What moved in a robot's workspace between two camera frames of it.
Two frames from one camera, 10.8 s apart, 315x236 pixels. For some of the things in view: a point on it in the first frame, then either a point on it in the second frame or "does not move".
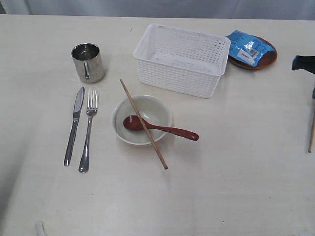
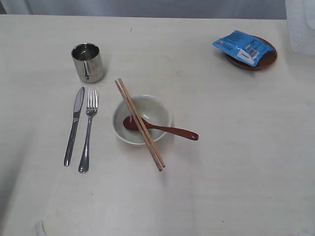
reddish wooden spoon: x=133 y=123 does not move
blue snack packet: x=248 y=47 does not move
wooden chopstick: x=311 y=131 -> x=153 y=157
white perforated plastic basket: x=181 y=60 -> x=301 y=18
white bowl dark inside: x=153 y=110 does not move
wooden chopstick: x=143 y=123 does not move
